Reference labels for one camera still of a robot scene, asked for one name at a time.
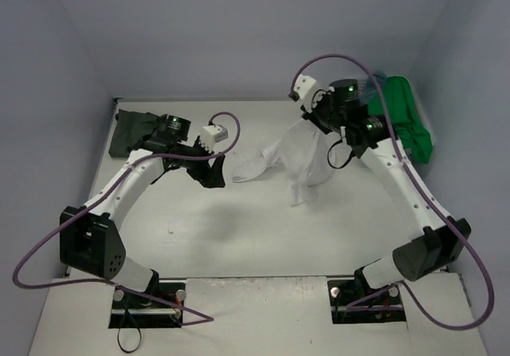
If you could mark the green t shirt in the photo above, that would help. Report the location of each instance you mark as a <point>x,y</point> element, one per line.
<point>407,124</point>

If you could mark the grey t shirt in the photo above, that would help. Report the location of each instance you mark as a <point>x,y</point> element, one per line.
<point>131,126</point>

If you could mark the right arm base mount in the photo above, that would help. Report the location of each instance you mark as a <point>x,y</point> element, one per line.
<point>349,305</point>

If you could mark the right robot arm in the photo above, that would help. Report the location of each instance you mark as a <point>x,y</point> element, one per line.
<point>434,235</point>

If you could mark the white t shirt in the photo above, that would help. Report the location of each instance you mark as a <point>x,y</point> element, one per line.
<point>302,151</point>

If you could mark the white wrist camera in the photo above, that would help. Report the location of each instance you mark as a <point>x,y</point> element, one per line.
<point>212,134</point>
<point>306,90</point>

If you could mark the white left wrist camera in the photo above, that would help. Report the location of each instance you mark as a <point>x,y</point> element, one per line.
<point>212,134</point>

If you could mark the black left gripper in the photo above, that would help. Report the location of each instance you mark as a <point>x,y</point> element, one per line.
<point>200,161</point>

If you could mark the light blue garment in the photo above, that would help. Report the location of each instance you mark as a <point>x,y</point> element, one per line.
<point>369,90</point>

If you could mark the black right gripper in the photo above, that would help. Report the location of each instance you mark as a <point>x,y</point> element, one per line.
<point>315,114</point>

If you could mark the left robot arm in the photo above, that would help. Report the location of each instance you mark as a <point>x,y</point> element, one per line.
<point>90,240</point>

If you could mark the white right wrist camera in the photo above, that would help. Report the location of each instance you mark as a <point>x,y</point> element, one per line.
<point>306,90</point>

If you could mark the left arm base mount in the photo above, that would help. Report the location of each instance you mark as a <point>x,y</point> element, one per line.
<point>132,311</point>

